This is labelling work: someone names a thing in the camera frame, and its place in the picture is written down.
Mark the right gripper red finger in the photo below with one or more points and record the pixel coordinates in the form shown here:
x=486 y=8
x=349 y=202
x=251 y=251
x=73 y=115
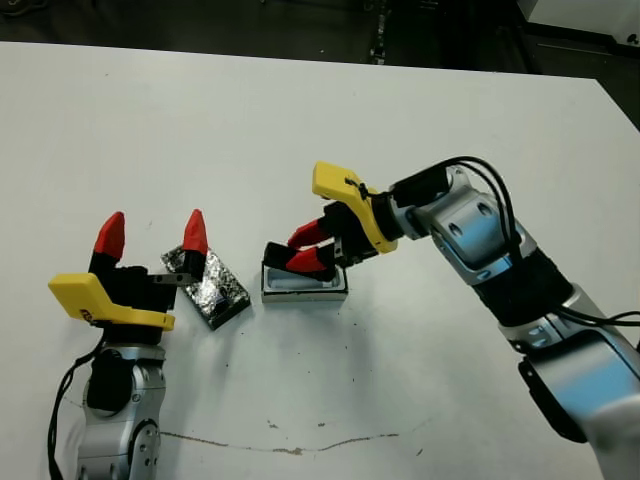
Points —
x=307 y=232
x=305 y=262

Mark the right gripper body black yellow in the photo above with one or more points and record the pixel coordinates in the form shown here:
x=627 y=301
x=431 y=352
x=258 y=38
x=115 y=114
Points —
x=360 y=225

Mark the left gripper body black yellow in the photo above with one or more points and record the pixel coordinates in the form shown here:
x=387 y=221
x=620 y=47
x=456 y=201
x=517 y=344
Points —
x=130 y=305

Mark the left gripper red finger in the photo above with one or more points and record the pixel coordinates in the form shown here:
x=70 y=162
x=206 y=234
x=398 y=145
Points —
x=110 y=237
x=196 y=232

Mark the black box lid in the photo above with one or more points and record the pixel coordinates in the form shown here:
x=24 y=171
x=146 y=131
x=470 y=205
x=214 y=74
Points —
x=220 y=290

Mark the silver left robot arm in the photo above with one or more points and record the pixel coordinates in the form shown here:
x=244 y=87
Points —
x=135 y=415

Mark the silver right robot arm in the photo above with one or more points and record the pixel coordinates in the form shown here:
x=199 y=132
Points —
x=575 y=360

